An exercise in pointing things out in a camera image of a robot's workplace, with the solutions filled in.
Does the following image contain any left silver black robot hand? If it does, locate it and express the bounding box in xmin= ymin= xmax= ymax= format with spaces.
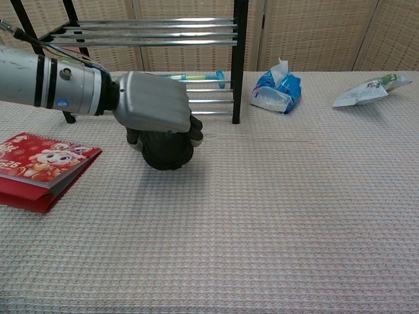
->
xmin=111 ymin=71 xmax=206 ymax=153

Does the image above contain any black rubber slipper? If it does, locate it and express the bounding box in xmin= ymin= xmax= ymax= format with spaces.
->
xmin=139 ymin=130 xmax=194 ymax=171

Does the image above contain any black metal shoe rack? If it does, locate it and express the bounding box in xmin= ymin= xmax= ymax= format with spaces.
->
xmin=9 ymin=0 xmax=249 ymax=125

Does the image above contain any green blue toy stick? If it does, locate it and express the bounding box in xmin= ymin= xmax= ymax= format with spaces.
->
xmin=156 ymin=69 xmax=226 ymax=89

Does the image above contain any blue tissue pack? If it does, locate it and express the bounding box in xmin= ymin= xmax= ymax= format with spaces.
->
xmin=250 ymin=57 xmax=302 ymax=115

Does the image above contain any red cartoon desk calendar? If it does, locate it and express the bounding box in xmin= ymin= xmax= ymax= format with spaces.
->
xmin=0 ymin=131 xmax=103 ymax=215

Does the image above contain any beige checkered tablecloth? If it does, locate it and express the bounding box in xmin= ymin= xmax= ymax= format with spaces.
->
xmin=0 ymin=70 xmax=419 ymax=314

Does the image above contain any woven bamboo folding screen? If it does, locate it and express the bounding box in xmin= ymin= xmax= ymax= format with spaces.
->
xmin=0 ymin=0 xmax=419 ymax=73

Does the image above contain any white crumpled snack bag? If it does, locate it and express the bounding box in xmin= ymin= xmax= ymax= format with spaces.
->
xmin=332 ymin=73 xmax=413 ymax=108

